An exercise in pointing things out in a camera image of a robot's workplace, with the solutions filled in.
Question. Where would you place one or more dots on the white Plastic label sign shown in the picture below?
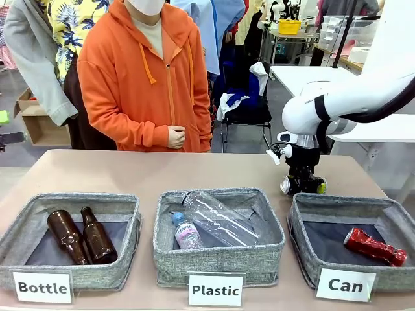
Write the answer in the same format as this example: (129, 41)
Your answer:
(215, 290)

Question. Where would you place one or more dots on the beige hanging garment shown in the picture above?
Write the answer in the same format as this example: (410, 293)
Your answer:
(248, 22)

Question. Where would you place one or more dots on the grey white hooded garment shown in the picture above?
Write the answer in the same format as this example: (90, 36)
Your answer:
(259, 69)

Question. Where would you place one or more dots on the grey fabric can basket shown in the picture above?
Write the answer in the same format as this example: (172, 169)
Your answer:
(301, 239)

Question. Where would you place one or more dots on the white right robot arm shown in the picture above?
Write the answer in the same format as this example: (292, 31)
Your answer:
(301, 113)

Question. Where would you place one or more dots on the person in grey jacket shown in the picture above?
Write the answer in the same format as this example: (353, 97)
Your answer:
(32, 55)

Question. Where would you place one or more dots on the white face mask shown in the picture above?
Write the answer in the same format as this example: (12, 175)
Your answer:
(146, 6)

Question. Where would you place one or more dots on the clear plastic drawer unit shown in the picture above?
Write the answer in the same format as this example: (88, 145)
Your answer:
(337, 32)

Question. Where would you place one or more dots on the person in orange hoodie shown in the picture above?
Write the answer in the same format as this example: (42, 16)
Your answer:
(129, 84)

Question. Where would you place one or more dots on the person's right forearm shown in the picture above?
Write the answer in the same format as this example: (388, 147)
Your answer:
(139, 131)

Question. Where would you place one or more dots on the person's left forearm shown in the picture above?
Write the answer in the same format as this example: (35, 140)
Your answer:
(205, 129)

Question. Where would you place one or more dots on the wooden work table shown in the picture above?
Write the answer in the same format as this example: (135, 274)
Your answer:
(337, 60)

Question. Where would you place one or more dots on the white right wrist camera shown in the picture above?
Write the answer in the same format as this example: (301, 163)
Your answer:
(274, 157)

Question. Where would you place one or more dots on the large clear plastic bottle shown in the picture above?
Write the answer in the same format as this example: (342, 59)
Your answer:
(223, 220)

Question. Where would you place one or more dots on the metal frame table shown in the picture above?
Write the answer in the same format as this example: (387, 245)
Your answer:
(291, 37)

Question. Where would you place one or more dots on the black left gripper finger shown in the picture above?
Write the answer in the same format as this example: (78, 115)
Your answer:
(11, 137)
(4, 116)

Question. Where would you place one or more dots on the dark brown skirt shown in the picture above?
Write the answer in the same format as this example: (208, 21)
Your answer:
(76, 110)

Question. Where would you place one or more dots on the white Bottle label sign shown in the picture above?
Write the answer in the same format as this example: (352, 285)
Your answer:
(42, 287)

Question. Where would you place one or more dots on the crushed red can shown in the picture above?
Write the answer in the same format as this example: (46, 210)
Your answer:
(373, 246)

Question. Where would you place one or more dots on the blue cloth on chair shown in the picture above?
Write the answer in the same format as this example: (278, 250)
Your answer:
(254, 89)

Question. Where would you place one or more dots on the yellow plastic basket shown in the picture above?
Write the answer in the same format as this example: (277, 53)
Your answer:
(289, 26)

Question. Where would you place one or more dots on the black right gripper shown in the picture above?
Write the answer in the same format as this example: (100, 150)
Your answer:
(304, 160)

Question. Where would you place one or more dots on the black pole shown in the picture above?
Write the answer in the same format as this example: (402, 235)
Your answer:
(344, 35)

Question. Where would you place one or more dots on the cardboard box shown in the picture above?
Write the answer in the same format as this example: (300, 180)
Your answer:
(42, 126)

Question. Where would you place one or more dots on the blue hanging garment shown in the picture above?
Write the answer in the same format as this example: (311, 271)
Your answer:
(223, 22)

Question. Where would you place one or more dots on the pink hanging garment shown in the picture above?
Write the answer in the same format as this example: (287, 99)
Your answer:
(6, 48)

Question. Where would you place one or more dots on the slim brown glass bottle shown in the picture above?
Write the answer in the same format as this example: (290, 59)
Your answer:
(97, 239)

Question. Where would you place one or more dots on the person's right hand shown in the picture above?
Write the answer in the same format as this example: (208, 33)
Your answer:
(176, 137)

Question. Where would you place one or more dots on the white Can label sign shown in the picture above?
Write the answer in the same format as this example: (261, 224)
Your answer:
(345, 285)

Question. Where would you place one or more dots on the white paper roll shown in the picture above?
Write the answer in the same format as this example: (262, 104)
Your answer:
(359, 54)

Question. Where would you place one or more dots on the white table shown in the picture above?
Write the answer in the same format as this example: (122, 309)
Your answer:
(291, 77)

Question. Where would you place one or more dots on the wide brown glass bottle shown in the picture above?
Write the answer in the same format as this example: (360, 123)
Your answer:
(66, 234)

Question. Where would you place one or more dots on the yellow floral shirt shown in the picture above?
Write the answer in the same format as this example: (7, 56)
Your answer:
(73, 29)

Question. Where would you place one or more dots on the grey fabric bottle basket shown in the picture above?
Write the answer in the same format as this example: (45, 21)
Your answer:
(123, 220)

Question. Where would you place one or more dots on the black chair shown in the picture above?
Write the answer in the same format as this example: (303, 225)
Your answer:
(249, 113)

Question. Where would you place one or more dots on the grey fabric plastic basket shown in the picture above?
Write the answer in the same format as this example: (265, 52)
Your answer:
(217, 262)

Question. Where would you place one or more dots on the small labelled water bottle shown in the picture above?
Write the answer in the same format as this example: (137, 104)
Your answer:
(188, 234)

